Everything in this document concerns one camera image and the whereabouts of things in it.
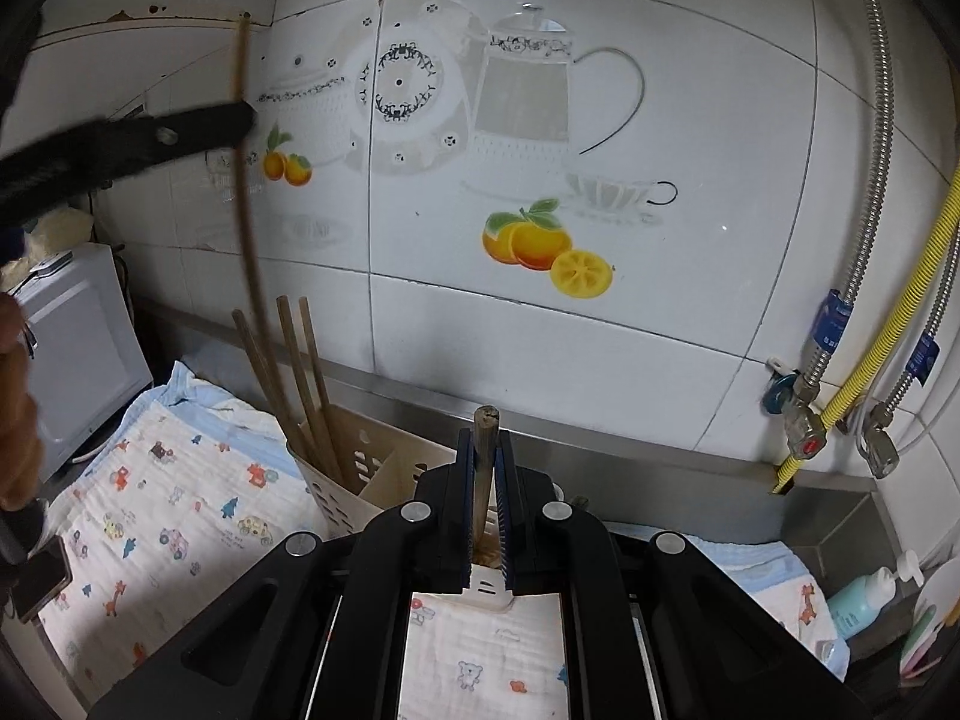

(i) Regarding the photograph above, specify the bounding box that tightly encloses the braided steel hose left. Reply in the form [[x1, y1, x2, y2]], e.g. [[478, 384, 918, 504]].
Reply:
[[800, 0, 897, 392]]

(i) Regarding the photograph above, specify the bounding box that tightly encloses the metal water valve right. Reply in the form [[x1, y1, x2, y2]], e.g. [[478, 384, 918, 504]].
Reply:
[[854, 401, 900, 479]]

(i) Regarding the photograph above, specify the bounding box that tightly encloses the teal soap bottle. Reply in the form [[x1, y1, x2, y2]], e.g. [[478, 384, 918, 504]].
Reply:
[[828, 550, 924, 640]]

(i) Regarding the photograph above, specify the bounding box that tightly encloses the metal water valve left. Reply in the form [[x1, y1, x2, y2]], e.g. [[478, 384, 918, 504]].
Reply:
[[761, 358, 827, 461]]

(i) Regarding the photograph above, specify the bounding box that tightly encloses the wooden chopstick in holder left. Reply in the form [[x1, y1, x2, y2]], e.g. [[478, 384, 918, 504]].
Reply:
[[231, 309, 311, 460]]

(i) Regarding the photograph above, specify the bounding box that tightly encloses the braided steel hose right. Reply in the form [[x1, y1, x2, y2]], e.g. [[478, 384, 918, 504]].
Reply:
[[877, 223, 960, 421]]

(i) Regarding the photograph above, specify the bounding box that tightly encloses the printed cartoon cloth mat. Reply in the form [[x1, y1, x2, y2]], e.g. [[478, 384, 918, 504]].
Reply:
[[35, 358, 853, 720]]

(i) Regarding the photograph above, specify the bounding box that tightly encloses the yellow gas hose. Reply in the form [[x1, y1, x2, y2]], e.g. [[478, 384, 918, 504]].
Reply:
[[771, 164, 960, 494]]

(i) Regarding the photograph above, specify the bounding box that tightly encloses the braided steel hose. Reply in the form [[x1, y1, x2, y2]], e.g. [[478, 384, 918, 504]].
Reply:
[[800, 0, 897, 392], [877, 223, 960, 421]]

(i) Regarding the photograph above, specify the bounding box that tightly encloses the cream plastic utensil holder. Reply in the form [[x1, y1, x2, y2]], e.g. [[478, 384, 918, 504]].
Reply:
[[288, 406, 455, 539]]

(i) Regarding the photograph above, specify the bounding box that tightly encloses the white microwave appliance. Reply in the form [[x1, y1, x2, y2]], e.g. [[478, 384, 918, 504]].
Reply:
[[13, 244, 151, 479]]

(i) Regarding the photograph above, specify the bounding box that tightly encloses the metal water valve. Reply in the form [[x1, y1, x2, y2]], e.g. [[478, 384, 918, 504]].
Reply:
[[761, 358, 827, 461], [854, 401, 900, 479]]

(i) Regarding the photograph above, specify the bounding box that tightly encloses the wooden chopstick in holder right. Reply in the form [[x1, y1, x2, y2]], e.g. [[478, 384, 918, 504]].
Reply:
[[298, 296, 352, 488]]

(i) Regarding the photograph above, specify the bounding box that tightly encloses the wooden chopstick in holder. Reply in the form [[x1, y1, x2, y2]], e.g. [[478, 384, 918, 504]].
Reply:
[[231, 309, 311, 460], [275, 296, 342, 481], [298, 296, 352, 488]]

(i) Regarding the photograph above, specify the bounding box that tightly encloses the wooden chopstick in holder middle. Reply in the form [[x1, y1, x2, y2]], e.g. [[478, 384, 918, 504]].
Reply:
[[275, 296, 342, 481]]

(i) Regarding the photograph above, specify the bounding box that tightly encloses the person's left hand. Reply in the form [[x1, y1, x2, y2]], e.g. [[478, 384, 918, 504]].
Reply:
[[0, 294, 44, 512]]

